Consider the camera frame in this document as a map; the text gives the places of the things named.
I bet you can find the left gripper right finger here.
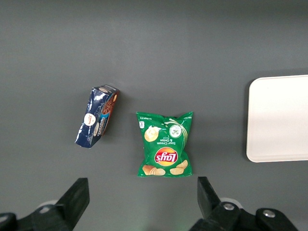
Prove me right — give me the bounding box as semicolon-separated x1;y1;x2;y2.
190;177;299;231

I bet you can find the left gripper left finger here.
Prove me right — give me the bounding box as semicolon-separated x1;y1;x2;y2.
0;178;90;231

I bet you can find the white plastic tray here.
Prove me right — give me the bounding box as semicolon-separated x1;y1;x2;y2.
245;74;308;163

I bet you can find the blue chocolate cookie box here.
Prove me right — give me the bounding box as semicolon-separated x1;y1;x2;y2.
74;84;120;149

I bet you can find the green Lays chips bag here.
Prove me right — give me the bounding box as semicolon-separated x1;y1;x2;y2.
136;111;194;178

